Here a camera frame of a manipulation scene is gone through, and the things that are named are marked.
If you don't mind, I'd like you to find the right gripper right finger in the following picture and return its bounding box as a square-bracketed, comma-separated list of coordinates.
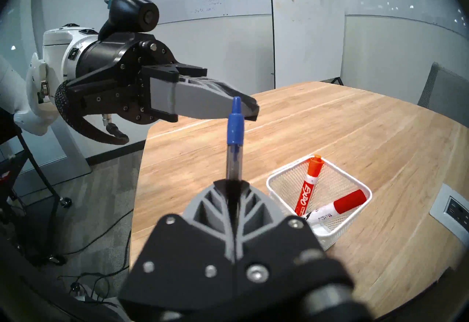
[234, 178, 326, 282]

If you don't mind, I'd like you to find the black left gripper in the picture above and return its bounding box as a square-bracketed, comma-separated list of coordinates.
[65, 32, 260, 125]

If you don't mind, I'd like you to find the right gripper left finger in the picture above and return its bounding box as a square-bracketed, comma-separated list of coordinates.
[117, 178, 236, 320]

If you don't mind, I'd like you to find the blue ballpoint pen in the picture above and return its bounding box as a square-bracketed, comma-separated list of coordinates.
[226, 96, 245, 223]

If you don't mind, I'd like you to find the orange cap white marker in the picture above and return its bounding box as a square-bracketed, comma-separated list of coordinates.
[294, 154, 325, 215]

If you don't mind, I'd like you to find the red cap dotted marker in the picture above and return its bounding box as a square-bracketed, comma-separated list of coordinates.
[302, 189, 368, 223]

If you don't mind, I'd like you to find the white mesh pen holder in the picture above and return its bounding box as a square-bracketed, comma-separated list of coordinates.
[266, 156, 373, 251]

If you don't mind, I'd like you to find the rolling whiteboard on stand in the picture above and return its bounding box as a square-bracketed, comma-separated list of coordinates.
[267, 0, 346, 89]

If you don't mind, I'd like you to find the black metal stand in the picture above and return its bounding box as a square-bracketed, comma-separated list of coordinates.
[0, 109, 73, 266]

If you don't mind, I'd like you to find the grey table power outlet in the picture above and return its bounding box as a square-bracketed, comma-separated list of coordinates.
[429, 183, 469, 248]

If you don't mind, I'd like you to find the wide grey mesh chair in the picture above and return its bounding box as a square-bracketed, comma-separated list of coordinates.
[418, 62, 469, 120]

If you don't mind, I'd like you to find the thin black floor cable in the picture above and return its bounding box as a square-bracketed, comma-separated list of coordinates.
[55, 211, 132, 303]

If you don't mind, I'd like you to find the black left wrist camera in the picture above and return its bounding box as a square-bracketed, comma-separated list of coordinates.
[98, 0, 160, 41]

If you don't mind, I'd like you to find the black left gripper cable loop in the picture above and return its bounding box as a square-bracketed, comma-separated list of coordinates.
[55, 81, 129, 146]

